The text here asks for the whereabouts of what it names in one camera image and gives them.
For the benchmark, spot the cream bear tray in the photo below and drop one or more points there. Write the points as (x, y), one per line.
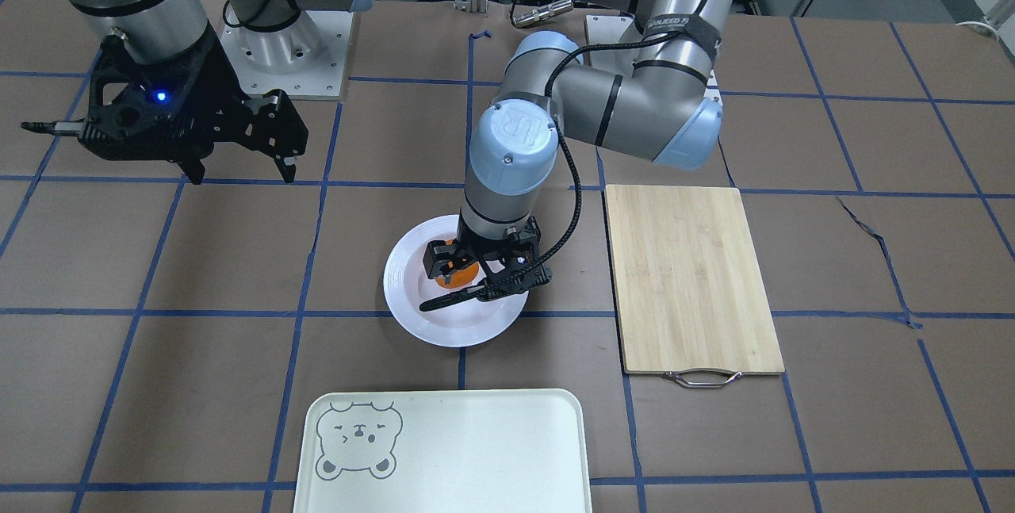
(500, 450)

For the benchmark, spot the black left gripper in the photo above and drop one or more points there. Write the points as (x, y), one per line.
(437, 254)

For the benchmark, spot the white round plate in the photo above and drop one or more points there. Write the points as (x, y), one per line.
(406, 286)

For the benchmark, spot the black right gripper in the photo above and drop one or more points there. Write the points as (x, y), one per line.
(212, 78)

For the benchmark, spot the orange fruit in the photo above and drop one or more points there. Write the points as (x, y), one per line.
(457, 275)

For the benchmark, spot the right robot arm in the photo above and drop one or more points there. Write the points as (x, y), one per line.
(156, 30)

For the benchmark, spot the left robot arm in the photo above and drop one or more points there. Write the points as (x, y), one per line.
(644, 96)

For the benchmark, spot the wooden cutting board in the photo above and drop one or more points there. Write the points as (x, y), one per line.
(689, 293)

